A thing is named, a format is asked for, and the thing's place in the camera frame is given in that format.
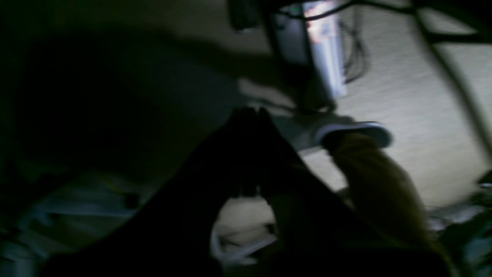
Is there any tan trouser leg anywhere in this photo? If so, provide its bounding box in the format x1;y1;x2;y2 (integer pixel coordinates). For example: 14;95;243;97
329;135;455;277

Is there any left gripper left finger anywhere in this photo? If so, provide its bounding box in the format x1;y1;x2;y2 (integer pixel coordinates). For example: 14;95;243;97
42;108;258;277

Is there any white grey sneaker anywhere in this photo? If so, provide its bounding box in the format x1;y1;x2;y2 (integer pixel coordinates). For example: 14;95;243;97
293;113;392;152

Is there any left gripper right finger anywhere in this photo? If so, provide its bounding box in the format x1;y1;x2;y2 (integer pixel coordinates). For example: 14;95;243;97
258;108;450;277

